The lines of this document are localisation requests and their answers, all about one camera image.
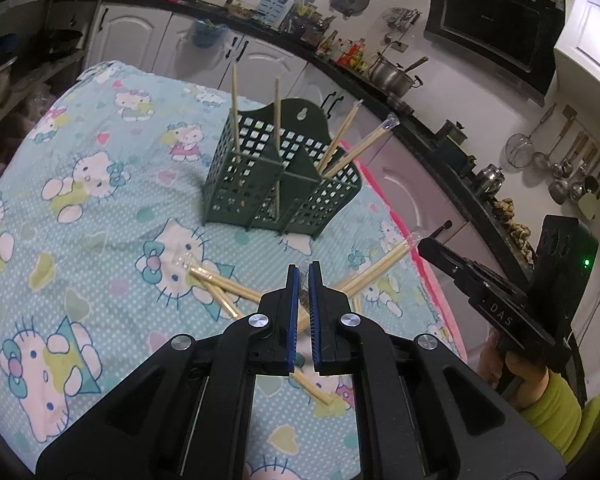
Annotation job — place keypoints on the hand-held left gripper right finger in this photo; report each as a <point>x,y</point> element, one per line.
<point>315,320</point>

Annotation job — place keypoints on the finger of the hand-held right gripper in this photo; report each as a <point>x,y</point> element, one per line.
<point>462,282</point>
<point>460,260</point>

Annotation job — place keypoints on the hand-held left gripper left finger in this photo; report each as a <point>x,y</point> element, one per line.
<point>294,320</point>

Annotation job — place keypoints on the bamboo chopstick pair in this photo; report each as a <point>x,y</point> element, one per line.
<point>337,135</point>
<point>365,142</point>
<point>305,300</point>

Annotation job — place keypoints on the pile of chopsticks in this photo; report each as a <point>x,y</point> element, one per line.
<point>230,288</point>

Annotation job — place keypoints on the green plastic utensil holder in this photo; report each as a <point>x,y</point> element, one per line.
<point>240,195</point>

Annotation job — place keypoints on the hanging steel utensils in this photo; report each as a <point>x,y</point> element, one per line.
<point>402,17</point>

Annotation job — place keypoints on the person's right hand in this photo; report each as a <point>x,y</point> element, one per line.
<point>522,385</point>

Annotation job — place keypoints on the pile of ginger roots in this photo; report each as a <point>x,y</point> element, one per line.
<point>517,232</point>

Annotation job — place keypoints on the steel ladle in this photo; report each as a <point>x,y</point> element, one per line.
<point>540,160</point>
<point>557,190</point>
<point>577,190</point>

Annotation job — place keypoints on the dark blue kettle pot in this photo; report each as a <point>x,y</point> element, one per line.
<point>452,135</point>

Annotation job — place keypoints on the steel skimmer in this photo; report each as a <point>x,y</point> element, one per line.
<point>520,150</point>

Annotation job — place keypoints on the steel cooking pot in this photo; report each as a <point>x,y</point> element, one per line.
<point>392,77</point>

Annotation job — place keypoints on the row of condiment bottles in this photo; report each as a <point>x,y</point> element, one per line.
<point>352,55</point>

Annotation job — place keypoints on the black range hood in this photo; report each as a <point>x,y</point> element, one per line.
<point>495,15</point>

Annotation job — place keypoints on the white upper cabinet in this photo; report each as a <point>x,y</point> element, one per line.
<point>590,35</point>

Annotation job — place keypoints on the cartoon cat printed blanket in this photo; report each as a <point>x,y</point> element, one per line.
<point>105,125</point>

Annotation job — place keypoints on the blue hanging basket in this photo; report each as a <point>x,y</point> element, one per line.
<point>207,35</point>

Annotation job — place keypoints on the blue knife holder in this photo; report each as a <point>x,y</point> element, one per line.
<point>275,10</point>

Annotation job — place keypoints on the black wok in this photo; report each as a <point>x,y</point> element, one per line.
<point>62,40</point>

